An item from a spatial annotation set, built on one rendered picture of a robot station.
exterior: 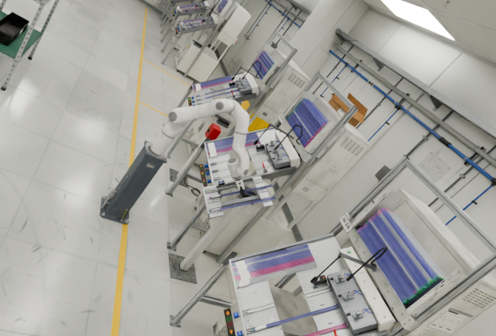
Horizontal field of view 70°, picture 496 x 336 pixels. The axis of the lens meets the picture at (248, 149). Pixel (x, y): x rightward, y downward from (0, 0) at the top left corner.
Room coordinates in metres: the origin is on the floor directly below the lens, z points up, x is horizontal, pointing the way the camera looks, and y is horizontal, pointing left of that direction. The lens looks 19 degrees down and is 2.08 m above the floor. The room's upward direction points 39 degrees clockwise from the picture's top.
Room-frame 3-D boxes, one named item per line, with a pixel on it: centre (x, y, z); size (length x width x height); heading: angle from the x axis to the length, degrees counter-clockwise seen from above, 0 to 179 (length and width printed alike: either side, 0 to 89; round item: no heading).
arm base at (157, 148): (2.51, 0.56, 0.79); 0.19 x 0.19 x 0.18
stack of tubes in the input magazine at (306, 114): (3.13, -0.27, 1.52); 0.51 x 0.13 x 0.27; 30
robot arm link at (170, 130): (2.54, 0.55, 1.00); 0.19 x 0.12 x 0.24; 168
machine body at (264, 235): (3.24, -0.35, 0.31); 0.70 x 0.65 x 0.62; 30
